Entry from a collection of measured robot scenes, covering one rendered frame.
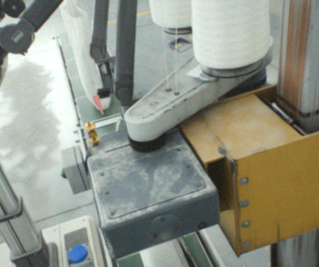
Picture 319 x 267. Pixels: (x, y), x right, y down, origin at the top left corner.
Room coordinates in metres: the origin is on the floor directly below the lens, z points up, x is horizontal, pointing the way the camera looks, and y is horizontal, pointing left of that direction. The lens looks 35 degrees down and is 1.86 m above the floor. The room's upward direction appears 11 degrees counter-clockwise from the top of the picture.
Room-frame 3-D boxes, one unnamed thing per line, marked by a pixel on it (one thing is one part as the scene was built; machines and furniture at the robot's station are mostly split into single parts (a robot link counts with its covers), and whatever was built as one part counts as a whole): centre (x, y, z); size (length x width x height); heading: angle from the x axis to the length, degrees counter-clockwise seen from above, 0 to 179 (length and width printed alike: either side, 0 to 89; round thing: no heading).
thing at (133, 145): (0.72, 0.01, 1.35); 0.09 x 0.09 x 0.03
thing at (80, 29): (2.77, 0.35, 0.74); 0.47 x 0.22 x 0.72; 8
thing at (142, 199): (0.65, 0.03, 1.21); 0.30 x 0.25 x 0.30; 10
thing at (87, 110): (3.48, 0.46, 0.34); 2.21 x 0.39 x 0.09; 10
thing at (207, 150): (0.72, -0.11, 1.26); 0.22 x 0.05 x 0.16; 10
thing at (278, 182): (0.74, -0.30, 1.18); 0.34 x 0.25 x 0.31; 100
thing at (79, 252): (0.85, 0.31, 0.84); 0.06 x 0.06 x 0.02
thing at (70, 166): (0.73, 0.20, 1.29); 0.08 x 0.05 x 0.09; 10
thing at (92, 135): (0.76, 0.14, 1.37); 0.03 x 0.02 x 0.03; 10
